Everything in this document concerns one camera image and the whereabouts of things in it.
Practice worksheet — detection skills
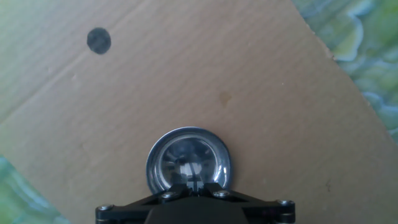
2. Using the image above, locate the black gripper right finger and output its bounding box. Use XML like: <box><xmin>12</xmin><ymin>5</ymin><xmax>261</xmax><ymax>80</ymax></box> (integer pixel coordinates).
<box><xmin>194</xmin><ymin>183</ymin><xmax>295</xmax><ymax>224</ymax></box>

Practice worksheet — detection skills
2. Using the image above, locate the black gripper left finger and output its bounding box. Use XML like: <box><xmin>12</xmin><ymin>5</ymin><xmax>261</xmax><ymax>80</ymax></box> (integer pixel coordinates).
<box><xmin>95</xmin><ymin>184</ymin><xmax>195</xmax><ymax>224</ymax></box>

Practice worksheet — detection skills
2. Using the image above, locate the small metal cup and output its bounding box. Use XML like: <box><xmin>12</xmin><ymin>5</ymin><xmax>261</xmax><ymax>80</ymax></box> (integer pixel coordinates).
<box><xmin>146</xmin><ymin>126</ymin><xmax>233</xmax><ymax>195</ymax></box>

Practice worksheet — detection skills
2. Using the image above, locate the brown cardboard sheet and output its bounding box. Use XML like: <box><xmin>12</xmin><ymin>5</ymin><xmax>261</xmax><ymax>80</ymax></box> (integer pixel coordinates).
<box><xmin>0</xmin><ymin>0</ymin><xmax>398</xmax><ymax>224</ymax></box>

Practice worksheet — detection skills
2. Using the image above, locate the green marble pattern mat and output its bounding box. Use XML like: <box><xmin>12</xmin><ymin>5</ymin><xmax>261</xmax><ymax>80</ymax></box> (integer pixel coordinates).
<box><xmin>0</xmin><ymin>0</ymin><xmax>398</xmax><ymax>224</ymax></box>

